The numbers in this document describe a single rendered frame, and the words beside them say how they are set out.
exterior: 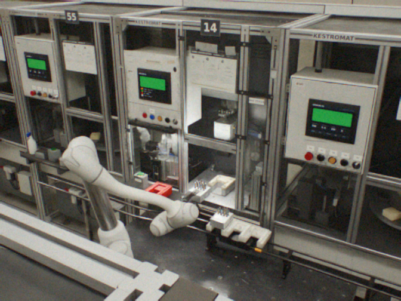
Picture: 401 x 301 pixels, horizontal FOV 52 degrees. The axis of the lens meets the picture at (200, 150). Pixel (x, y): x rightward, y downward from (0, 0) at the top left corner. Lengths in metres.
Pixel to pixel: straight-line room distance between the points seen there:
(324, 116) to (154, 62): 1.07
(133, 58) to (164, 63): 0.24
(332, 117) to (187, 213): 0.87
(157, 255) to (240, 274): 0.53
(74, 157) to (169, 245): 1.00
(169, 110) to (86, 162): 0.79
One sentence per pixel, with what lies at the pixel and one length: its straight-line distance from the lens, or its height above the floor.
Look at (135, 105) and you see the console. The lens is 2.79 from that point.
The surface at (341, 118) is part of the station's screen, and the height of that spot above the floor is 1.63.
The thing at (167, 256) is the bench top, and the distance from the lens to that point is 2.65.
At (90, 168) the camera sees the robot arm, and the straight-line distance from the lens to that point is 2.04.
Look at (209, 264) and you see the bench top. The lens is 2.58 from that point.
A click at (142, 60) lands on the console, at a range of 2.66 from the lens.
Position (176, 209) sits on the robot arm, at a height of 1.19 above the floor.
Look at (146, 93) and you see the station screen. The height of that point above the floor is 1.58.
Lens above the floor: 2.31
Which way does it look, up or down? 24 degrees down
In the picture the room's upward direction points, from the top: straight up
